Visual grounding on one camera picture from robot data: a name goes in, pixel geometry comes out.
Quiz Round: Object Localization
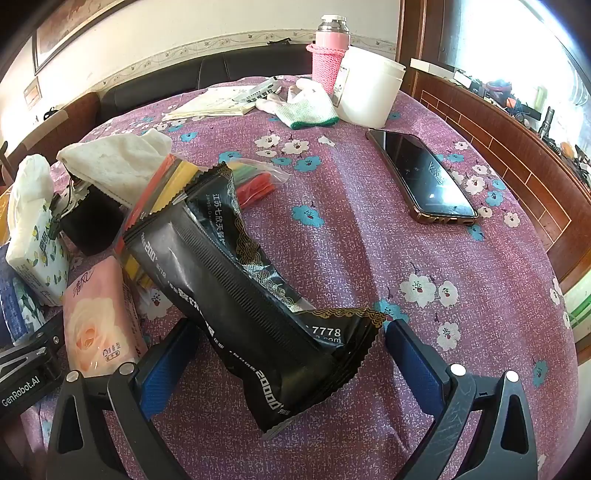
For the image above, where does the black foil packet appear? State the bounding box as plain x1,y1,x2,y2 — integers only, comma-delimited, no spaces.
122,161,389,435

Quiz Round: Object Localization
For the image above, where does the small wall frame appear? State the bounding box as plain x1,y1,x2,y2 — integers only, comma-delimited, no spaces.
23,76,43,112

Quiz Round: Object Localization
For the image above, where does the white glove with green cuff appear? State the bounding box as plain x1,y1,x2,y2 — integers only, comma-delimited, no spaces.
255,78,341,130

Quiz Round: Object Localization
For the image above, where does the white plastic tub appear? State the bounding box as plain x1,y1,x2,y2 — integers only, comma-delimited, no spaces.
332,45,407,129

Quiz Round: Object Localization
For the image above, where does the white printed tube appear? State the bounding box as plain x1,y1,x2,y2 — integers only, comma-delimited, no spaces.
233,77,283,105

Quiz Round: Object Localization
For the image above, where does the blue packet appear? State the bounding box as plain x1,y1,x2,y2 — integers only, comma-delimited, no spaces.
0,244,48,348

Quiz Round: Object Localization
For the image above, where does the white mat in bag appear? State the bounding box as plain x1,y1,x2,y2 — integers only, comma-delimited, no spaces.
161,85,259,122

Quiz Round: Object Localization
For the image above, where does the framed wall picture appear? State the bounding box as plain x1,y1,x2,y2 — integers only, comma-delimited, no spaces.
32,0,141,75

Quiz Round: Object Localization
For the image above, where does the white flat box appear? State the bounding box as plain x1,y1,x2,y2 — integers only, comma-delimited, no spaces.
410,58,459,78

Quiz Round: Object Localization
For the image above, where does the pink bottle with knit sleeve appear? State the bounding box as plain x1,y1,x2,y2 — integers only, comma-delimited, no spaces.
305,14,351,96

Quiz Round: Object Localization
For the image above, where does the zip bag of coloured strips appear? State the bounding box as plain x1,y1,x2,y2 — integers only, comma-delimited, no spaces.
115,154,291,298

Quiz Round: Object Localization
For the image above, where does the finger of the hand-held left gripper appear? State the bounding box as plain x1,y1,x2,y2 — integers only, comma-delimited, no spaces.
16,319,64,365

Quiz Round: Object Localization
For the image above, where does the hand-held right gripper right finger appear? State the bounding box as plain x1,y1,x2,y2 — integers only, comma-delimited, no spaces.
385,319,539,480

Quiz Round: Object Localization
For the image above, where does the lemon print tissue pack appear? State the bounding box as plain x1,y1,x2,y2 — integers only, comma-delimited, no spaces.
6,154,71,308

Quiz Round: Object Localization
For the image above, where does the black sofa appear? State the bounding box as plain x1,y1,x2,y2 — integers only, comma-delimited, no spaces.
99,41,320,126

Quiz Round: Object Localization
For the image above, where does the black cup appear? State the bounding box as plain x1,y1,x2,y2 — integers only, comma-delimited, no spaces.
60,180,129,257

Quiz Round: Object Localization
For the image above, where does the purple floral tablecloth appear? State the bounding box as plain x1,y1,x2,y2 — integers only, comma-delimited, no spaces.
18,74,581,480

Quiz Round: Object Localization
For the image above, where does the black smartphone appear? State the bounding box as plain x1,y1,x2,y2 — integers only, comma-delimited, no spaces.
366,128,480,226

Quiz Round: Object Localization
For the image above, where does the pink rose tissue pack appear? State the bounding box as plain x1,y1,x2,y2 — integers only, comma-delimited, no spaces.
62,256,149,385

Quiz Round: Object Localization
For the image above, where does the white cloth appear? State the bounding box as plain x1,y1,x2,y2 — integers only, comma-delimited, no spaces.
55,129,174,209

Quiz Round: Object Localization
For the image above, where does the wooden sideboard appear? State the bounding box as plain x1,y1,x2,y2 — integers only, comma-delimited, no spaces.
409,58,591,289

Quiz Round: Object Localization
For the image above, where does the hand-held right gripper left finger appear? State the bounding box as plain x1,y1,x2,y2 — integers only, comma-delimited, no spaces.
46,318,201,480

